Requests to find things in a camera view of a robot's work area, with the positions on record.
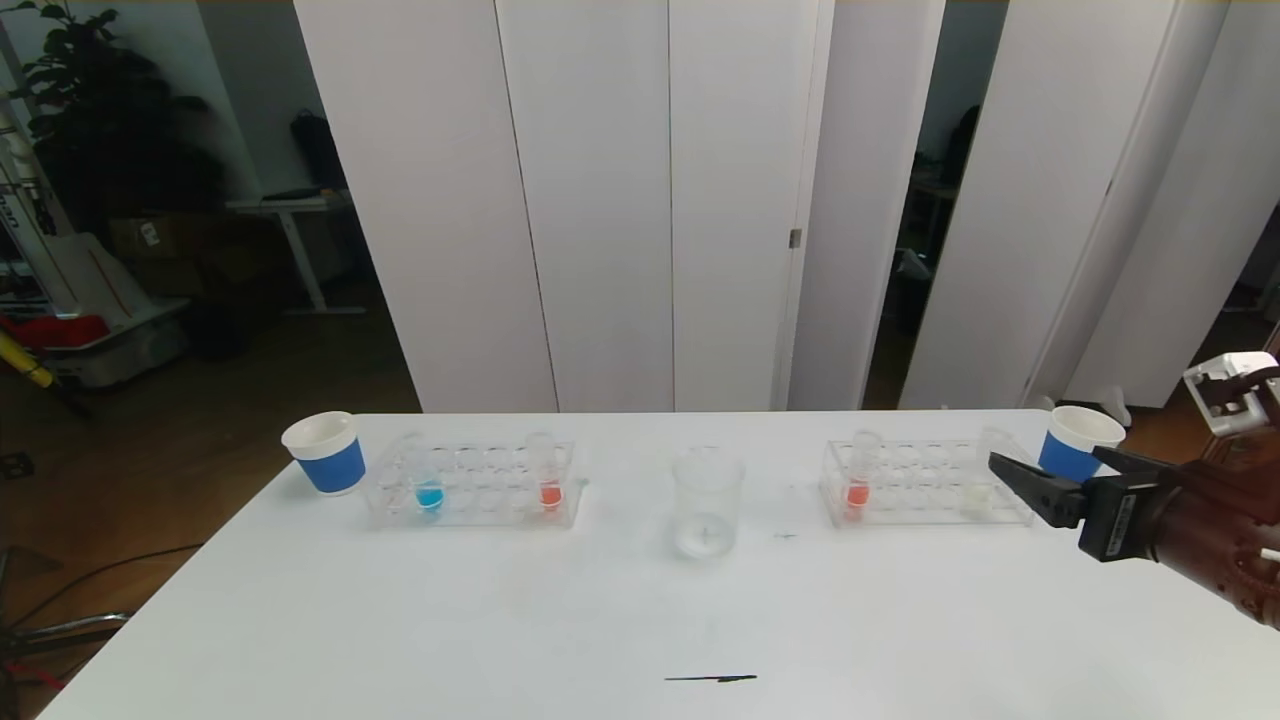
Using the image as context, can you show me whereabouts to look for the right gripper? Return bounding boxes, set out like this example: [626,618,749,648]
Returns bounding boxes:
[987,445,1280,601]

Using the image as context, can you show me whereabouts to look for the test tube with red pigment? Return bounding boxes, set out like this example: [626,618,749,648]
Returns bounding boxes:
[843,431,883,521]
[525,432,564,514]

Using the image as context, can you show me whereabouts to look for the test tube with blue pigment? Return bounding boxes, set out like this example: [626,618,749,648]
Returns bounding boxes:
[403,433,446,514]

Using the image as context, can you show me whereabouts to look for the test tube with white pigment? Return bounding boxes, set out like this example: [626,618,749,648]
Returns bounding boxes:
[960,428,1013,519]

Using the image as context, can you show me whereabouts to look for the clear plastic test tube rack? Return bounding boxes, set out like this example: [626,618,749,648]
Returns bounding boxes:
[365,440,584,531]
[818,438,1046,529]

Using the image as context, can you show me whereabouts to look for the clear glass beaker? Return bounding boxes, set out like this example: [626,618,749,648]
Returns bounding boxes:
[671,447,746,560]

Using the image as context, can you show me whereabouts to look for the blue and white paper cup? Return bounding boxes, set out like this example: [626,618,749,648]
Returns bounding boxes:
[281,411,367,496]
[1036,404,1127,486]

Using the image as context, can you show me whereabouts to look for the black bag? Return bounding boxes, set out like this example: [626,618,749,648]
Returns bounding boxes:
[292,112,348,193]

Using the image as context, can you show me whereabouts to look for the white background desk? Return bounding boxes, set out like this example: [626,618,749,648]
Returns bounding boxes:
[228,195,366,319]

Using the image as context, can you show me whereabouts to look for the brown cardboard box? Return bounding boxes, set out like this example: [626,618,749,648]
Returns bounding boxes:
[108,215,216,263]

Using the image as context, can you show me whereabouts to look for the grey storage bin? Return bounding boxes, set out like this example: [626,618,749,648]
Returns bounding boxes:
[45,320,191,389]

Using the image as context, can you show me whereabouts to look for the white leaning board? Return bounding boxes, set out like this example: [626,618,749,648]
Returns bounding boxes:
[40,235,191,346]

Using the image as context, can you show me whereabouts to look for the metal stand leg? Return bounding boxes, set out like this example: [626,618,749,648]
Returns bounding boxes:
[0,612,131,661]

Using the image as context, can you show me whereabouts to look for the dark green potted plant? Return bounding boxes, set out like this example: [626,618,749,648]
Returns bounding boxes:
[5,0,226,241]

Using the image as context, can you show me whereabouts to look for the red box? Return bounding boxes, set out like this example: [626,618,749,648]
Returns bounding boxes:
[0,315,109,351]

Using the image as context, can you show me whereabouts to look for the yellow tool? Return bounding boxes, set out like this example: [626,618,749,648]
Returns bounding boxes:
[0,330,56,391]

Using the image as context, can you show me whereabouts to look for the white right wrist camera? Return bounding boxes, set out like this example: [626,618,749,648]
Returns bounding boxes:
[1183,352,1280,436]

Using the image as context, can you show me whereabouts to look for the black floor cable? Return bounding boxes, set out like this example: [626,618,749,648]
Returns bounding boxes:
[0,545,206,631]

